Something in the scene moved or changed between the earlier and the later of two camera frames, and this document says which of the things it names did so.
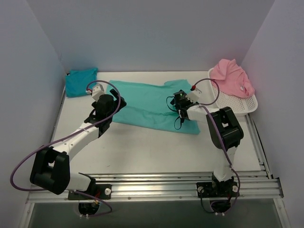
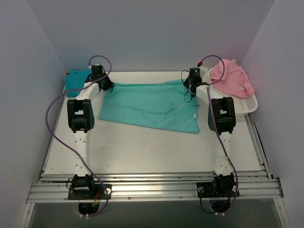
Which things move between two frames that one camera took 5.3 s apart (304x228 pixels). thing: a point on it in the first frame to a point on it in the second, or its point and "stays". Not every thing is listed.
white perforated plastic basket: x=240 y=106 stays
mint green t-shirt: x=148 y=104 stays
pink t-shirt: x=232 y=79 stays
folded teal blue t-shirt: x=76 y=83 stays
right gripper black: x=177 y=104 to x=188 y=83
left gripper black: x=117 y=100 to x=107 y=83
